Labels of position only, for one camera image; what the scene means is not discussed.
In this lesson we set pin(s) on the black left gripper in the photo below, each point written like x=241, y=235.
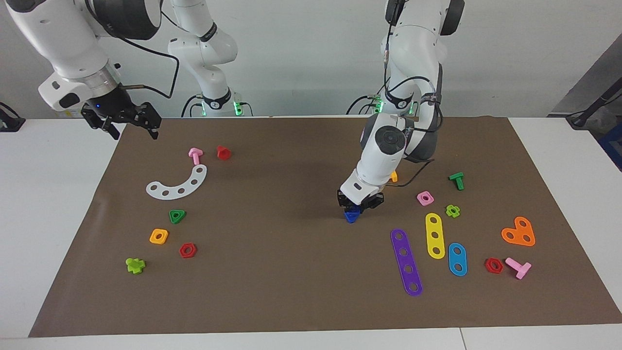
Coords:
x=359, y=196

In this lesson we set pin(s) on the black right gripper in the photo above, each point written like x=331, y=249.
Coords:
x=124, y=114

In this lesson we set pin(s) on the blue square plastic nut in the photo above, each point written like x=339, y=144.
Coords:
x=352, y=209

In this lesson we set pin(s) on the blue triangular-head plastic screw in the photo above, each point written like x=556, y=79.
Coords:
x=353, y=218

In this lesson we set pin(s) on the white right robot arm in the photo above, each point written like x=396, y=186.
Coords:
x=63, y=43

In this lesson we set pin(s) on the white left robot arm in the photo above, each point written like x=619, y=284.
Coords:
x=384, y=155

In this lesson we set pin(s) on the pink square plastic nut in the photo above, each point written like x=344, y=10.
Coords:
x=420, y=201

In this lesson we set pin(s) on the pink plastic screw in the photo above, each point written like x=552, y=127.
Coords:
x=195, y=154
x=518, y=268

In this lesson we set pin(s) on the red plastic screw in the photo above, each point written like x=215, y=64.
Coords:
x=223, y=153

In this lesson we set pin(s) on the green cross-shaped plastic nut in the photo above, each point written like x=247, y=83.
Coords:
x=448, y=212

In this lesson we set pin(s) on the green triangular plastic nut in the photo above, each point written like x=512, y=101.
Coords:
x=174, y=220

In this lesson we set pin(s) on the dark green plastic screw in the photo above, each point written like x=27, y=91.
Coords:
x=457, y=182

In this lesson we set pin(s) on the orange square plastic nut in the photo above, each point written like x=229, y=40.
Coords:
x=153, y=239

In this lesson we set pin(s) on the red hexagonal plastic nut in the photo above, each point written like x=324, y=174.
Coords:
x=488, y=268
x=181, y=253

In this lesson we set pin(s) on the lime green plastic screw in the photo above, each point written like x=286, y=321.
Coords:
x=134, y=266

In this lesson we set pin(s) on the purple four-hole strip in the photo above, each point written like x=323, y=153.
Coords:
x=406, y=261

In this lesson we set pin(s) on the white curved five-hole plate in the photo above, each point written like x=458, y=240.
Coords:
x=187, y=187

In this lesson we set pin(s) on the yellow three-hole strip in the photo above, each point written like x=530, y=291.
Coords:
x=434, y=228

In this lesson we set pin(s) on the brown table mat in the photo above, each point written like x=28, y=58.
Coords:
x=291, y=272

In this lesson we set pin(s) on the blue two-hole strip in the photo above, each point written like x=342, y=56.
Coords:
x=457, y=259

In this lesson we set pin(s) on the black table clamp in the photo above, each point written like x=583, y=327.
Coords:
x=9, y=120

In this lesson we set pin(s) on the orange three-hole angle plate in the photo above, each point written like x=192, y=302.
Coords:
x=518, y=232

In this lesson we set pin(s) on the black stand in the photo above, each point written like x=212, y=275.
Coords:
x=590, y=109

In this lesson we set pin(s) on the blue crate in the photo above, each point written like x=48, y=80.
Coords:
x=613, y=148

